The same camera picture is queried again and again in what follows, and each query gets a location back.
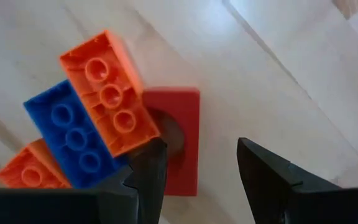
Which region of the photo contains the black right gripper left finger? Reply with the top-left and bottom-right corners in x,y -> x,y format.
0,137 -> 168,224

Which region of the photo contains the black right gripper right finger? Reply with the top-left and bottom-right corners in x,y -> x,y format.
236,137 -> 358,224

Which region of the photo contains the blue rectangular block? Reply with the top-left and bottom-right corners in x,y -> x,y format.
23,79 -> 133,190

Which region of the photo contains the orange rectangular block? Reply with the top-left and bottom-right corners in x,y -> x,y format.
0,138 -> 73,190
59,29 -> 161,158

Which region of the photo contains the red arch block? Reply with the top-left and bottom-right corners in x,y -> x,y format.
141,86 -> 201,197

